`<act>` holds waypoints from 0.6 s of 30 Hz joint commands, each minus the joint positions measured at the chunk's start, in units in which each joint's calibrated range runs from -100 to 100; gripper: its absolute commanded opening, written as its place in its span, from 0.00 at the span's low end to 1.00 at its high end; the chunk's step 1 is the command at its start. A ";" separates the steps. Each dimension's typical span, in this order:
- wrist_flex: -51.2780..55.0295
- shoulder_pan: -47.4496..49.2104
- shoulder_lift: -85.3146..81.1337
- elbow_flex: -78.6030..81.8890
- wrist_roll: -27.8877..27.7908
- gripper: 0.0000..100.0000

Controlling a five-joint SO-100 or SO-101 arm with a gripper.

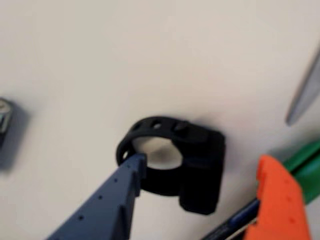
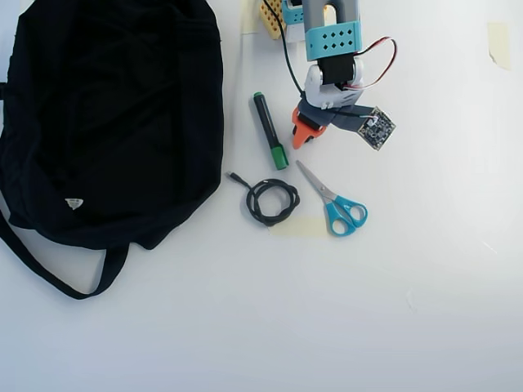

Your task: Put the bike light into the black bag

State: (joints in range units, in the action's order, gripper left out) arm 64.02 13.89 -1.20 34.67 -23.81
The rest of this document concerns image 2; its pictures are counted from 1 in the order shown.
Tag beige masking tape strip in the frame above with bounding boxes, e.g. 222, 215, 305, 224
239, 0, 262, 34
267, 216, 330, 238
486, 21, 512, 71

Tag black marker with green cap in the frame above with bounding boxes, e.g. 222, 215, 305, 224
249, 91, 290, 172

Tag coiled black usb cable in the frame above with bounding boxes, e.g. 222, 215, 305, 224
226, 171, 302, 228

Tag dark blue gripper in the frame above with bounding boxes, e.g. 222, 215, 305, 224
290, 97, 375, 150

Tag red and white wire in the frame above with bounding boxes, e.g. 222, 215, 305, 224
341, 36, 398, 91

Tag yellow perforated base block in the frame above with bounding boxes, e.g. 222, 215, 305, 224
258, 0, 287, 41

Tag black fabric bag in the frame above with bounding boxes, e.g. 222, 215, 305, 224
0, 0, 226, 301

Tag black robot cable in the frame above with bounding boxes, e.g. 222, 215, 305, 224
261, 0, 307, 99

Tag scissors with blue handles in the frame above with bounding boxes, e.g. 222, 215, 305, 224
295, 159, 369, 237

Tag bare camera circuit board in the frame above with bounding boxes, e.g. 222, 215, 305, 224
357, 105, 397, 152

